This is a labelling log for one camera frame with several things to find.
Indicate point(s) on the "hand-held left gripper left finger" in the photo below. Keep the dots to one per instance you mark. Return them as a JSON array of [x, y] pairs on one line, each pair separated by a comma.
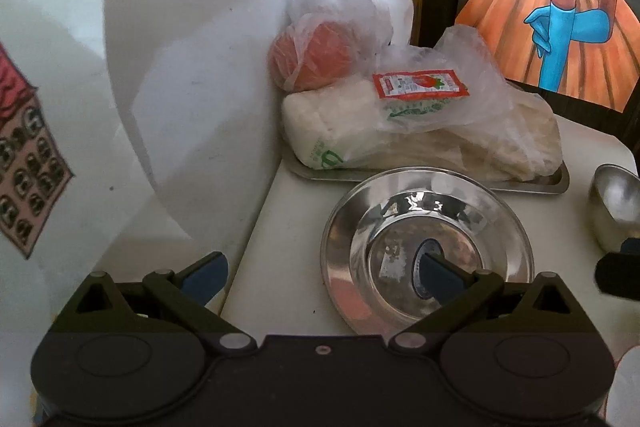
[[205, 278]]

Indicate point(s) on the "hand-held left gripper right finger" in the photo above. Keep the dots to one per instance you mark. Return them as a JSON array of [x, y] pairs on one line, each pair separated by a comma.
[[435, 275]]

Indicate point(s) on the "tomato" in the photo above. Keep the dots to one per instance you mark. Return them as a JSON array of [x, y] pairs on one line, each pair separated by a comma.
[[282, 57], [327, 57]]

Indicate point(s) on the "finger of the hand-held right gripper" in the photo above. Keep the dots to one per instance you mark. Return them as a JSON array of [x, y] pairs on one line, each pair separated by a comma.
[[620, 272]]

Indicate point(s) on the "stainless steel plate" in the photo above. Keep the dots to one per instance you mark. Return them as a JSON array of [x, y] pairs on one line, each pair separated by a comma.
[[360, 227]]

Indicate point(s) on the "metal tray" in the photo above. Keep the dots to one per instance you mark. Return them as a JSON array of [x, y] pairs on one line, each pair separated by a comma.
[[550, 184]]

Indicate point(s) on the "bag of flatbreads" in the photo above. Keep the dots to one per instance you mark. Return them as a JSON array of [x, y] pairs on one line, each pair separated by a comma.
[[520, 142]]

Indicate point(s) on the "bag of white buns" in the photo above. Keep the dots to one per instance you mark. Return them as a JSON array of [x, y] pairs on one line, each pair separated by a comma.
[[320, 127]]

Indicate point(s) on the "colourful houses drawing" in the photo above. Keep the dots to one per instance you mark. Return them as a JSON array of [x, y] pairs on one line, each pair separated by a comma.
[[30, 167]]

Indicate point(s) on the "wall poster orange dress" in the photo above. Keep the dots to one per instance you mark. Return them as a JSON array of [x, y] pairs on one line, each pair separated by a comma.
[[510, 7]]

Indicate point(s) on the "stainless steel bowl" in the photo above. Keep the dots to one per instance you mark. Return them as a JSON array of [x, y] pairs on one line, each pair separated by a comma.
[[615, 207]]

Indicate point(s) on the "red sauce packet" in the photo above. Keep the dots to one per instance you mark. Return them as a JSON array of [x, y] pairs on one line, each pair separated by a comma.
[[420, 84]]

